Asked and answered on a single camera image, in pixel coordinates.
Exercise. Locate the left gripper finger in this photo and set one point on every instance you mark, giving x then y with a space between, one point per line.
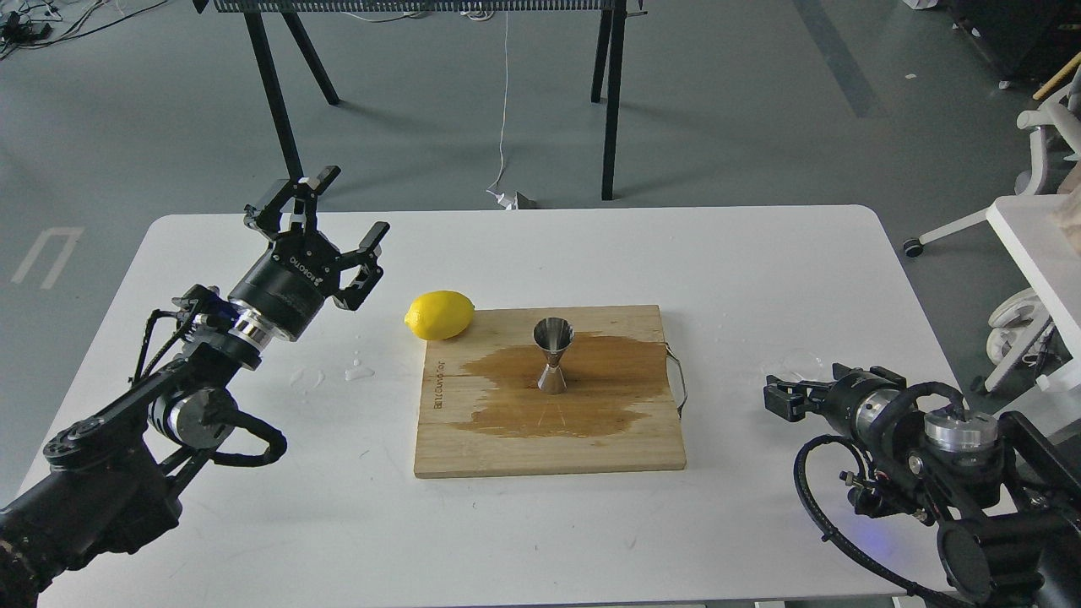
365 257
303 192

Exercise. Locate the wooden cutting board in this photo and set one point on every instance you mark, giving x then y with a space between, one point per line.
482 414

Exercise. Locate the small clear glass cup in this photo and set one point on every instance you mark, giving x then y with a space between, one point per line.
796 365

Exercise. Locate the steel double jigger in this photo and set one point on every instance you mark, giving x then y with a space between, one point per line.
553 335

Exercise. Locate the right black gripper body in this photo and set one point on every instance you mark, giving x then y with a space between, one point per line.
861 414

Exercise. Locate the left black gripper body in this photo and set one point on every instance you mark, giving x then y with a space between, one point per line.
288 285

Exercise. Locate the yellow lemon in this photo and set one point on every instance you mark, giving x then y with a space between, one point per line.
439 315

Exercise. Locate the black metal table frame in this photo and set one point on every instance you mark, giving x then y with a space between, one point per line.
323 69

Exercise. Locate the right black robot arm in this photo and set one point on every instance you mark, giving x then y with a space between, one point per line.
1003 499

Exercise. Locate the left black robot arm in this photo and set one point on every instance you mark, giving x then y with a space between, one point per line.
115 477

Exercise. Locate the white office chair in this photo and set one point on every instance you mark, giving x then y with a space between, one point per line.
1056 114

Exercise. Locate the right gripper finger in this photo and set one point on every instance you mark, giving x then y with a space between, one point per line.
874 378
793 400

